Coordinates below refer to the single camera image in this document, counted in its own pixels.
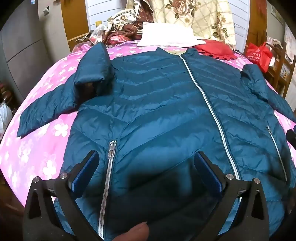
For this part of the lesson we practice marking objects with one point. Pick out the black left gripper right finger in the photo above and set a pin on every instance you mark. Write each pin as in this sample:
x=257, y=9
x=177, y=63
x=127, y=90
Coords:
x=251, y=221

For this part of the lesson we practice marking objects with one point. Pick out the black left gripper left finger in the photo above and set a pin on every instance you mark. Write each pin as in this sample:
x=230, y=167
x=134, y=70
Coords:
x=40, y=220

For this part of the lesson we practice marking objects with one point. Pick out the blue quilted down jacket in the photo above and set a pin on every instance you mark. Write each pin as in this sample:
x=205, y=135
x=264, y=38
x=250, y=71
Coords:
x=147, y=115

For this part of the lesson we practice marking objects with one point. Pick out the person's left hand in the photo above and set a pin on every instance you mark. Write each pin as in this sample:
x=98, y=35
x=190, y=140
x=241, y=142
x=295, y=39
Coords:
x=139, y=232

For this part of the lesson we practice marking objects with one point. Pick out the pink floral bed sheet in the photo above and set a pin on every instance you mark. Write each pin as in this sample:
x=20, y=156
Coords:
x=41, y=153

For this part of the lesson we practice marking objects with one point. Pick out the grey refrigerator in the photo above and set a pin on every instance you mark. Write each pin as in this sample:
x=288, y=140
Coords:
x=32, y=40

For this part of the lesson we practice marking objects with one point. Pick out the red shopping bag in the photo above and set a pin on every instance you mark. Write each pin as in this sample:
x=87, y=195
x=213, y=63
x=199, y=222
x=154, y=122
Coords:
x=259, y=55

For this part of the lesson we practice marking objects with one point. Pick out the red fringed cloth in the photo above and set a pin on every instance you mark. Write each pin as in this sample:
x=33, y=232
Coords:
x=216, y=49

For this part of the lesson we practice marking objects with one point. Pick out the clear plastic bag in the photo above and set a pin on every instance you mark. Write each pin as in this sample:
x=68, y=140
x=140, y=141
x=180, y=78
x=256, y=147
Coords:
x=97, y=35

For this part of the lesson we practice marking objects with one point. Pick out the brown floral blanket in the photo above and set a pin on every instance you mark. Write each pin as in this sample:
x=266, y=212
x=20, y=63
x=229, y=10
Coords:
x=127, y=24

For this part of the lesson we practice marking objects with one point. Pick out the white pillow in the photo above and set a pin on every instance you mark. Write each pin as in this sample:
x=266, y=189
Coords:
x=165, y=34

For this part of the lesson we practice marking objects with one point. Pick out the cream rose pattern quilt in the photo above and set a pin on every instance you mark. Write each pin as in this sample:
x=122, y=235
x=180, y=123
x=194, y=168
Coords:
x=210, y=20

